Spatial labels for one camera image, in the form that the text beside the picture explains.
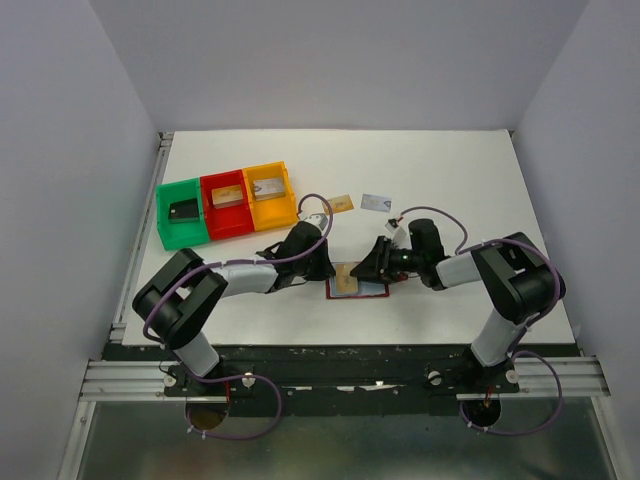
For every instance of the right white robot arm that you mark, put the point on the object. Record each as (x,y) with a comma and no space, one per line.
(520,281)

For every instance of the red leather card holder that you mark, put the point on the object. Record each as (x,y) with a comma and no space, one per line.
(366,289)

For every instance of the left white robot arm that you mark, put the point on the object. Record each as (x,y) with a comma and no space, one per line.
(177,301)

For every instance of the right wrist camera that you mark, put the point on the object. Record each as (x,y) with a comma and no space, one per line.
(396,232)

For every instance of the aluminium frame rail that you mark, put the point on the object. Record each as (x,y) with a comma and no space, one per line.
(119,321)

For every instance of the green plastic bin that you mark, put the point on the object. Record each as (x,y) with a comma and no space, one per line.
(175,236)

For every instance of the gold card stack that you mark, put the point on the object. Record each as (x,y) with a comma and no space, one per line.
(228,196)

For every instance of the white VIP card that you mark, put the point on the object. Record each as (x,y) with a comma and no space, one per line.
(376,203)

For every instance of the red plastic bin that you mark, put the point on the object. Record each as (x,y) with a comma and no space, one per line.
(225,223)

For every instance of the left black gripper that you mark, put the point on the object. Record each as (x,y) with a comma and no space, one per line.
(326,269)

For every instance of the gold VIP card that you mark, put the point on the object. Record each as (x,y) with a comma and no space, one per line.
(344,283)
(341,204)

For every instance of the black card stack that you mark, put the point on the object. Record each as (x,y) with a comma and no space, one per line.
(184,211)

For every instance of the silver card stack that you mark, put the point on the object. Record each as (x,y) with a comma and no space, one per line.
(269,188)

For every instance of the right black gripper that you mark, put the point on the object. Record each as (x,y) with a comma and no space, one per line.
(377,264)

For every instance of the yellow plastic bin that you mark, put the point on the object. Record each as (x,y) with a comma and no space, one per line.
(272,201)

